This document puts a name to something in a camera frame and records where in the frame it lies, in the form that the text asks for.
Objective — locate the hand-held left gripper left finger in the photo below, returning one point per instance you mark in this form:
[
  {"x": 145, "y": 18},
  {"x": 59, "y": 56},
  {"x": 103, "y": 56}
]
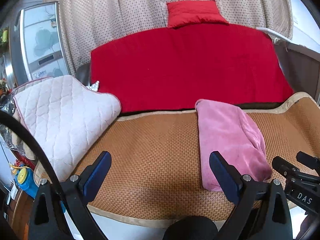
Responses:
[{"x": 96, "y": 177}]

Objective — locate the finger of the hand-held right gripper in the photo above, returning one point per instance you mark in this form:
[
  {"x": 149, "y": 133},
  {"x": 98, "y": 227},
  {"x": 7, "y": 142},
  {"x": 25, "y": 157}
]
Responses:
[
  {"x": 310, "y": 162},
  {"x": 283, "y": 167}
]

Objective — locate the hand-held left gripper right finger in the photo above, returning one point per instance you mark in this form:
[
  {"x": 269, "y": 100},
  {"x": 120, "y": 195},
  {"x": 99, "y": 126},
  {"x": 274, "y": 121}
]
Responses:
[{"x": 225, "y": 177}]

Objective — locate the pink zip jacket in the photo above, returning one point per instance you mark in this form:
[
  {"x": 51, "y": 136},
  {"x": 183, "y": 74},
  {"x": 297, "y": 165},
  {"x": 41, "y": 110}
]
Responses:
[{"x": 225, "y": 132}]

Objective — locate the person's right forearm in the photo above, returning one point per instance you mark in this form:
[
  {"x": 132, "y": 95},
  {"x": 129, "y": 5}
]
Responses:
[{"x": 308, "y": 227}]

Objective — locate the woven straw mat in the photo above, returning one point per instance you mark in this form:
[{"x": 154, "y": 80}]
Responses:
[{"x": 150, "y": 160}]

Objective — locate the beige jacket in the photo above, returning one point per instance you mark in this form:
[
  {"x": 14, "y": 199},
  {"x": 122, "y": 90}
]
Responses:
[{"x": 30, "y": 153}]

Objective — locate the white quilted pad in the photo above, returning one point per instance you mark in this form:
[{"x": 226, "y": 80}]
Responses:
[{"x": 62, "y": 115}]

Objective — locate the blue and yellow toy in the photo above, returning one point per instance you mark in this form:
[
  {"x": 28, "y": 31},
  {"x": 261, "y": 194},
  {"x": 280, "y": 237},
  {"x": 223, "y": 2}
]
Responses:
[{"x": 23, "y": 180}]

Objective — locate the wooden side table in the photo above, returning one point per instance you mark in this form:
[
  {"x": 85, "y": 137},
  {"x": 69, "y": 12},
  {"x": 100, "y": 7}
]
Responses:
[{"x": 21, "y": 210}]

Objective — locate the small white device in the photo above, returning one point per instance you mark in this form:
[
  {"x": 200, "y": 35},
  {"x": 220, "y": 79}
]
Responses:
[{"x": 13, "y": 192}]

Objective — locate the silver patterned item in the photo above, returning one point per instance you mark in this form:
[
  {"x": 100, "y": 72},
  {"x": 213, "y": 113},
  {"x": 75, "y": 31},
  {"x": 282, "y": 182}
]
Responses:
[{"x": 93, "y": 86}]

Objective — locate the clear plastic wrap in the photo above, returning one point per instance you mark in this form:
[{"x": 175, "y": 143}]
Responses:
[{"x": 7, "y": 105}]

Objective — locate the red blanket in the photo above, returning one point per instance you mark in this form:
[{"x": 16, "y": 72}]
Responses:
[{"x": 185, "y": 67}]

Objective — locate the orange flowers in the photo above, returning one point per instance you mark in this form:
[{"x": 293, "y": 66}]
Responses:
[{"x": 3, "y": 87}]

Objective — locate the white board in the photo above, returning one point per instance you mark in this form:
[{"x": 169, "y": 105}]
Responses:
[{"x": 275, "y": 33}]

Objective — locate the silver refrigerator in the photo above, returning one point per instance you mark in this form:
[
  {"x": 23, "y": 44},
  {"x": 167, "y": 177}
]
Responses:
[{"x": 42, "y": 37}]

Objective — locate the red pillow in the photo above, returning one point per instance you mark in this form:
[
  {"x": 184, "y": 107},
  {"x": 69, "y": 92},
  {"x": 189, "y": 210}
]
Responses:
[{"x": 195, "y": 13}]

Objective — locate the beige dotted curtain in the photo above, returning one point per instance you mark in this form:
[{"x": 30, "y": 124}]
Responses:
[{"x": 120, "y": 12}]

